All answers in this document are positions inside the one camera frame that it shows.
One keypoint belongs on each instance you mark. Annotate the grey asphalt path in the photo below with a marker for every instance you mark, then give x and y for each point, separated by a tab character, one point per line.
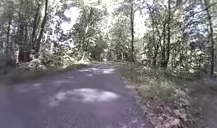
79	110

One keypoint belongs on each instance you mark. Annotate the overgrown grass verge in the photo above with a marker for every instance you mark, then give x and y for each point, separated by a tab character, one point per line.
36	71

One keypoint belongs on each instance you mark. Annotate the leaf-strewn grass verge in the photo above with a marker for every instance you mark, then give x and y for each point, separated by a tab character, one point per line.
169	96

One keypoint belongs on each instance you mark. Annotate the wood of green trees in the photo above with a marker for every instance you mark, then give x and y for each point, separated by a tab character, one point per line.
156	36

